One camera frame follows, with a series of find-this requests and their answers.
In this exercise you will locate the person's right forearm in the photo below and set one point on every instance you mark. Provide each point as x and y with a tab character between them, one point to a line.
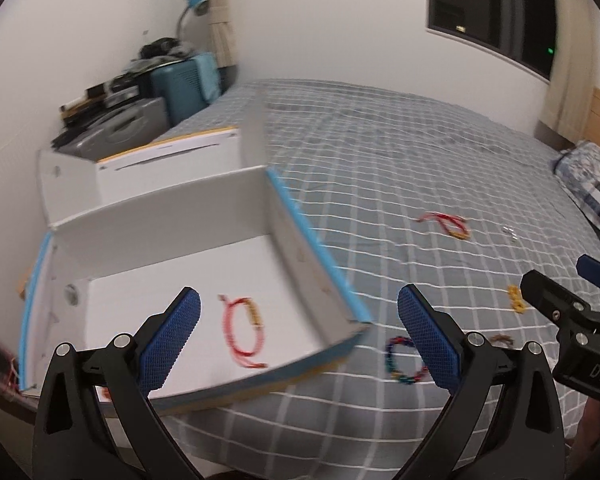
597	430

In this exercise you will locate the dark window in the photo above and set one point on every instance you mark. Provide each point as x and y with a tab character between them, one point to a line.
480	0

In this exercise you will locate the stack of flat boxes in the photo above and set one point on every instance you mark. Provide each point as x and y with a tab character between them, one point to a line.
105	95

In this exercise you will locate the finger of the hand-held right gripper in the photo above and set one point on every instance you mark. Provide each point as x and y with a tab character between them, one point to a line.
597	275
550	297

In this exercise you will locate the grey suitcase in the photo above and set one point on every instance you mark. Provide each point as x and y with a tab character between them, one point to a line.
115	130

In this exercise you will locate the teal suitcase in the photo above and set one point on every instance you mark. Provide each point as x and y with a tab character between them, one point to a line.
177	90

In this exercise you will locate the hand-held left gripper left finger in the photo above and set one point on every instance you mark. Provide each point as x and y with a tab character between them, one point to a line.
172	340

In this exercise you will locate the pile of dark items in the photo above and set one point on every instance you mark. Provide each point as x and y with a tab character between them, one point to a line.
165	50

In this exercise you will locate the white cardboard box blue rim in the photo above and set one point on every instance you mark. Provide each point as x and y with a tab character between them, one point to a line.
130	300

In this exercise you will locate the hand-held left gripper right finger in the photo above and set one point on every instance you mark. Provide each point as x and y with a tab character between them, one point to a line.
427	340

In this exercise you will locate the blue patterned pillow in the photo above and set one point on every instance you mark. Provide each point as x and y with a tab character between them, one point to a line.
590	175

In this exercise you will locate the beige curtain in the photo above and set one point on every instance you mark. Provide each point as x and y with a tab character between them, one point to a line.
222	25
570	85

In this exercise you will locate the blue desk lamp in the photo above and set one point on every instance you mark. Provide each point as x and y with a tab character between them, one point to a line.
197	4

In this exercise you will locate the light blue cloth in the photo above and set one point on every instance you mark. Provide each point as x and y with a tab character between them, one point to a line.
209	77

